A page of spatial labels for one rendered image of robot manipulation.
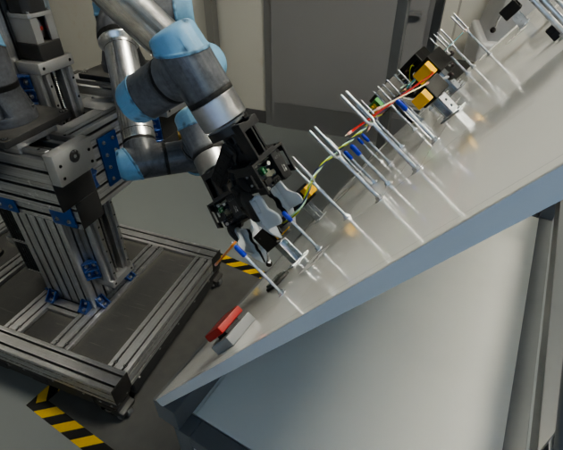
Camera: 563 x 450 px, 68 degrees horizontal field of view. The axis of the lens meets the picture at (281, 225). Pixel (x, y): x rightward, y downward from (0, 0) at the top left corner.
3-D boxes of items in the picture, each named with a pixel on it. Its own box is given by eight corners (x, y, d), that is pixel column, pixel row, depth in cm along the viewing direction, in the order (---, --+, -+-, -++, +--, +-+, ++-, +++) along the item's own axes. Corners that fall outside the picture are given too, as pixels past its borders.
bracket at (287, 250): (303, 254, 80) (284, 235, 80) (307, 250, 78) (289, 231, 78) (288, 270, 77) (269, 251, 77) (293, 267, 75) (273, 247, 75)
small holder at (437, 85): (480, 86, 72) (451, 56, 72) (456, 113, 69) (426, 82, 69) (462, 100, 77) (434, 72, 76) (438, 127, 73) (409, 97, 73)
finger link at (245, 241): (244, 270, 82) (224, 229, 84) (255, 268, 88) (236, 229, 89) (256, 263, 82) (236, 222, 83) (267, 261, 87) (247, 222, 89)
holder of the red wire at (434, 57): (480, 66, 103) (449, 34, 103) (458, 89, 96) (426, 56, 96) (465, 79, 107) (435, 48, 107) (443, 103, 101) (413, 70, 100)
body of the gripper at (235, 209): (217, 232, 82) (192, 179, 84) (236, 231, 91) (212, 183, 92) (248, 213, 80) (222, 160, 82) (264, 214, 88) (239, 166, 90)
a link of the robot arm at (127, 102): (172, 110, 77) (212, 87, 70) (130, 133, 68) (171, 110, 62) (147, 70, 74) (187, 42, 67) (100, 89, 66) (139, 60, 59)
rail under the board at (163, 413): (157, 416, 83) (152, 399, 79) (370, 167, 164) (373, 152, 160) (179, 430, 80) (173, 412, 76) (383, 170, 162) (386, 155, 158)
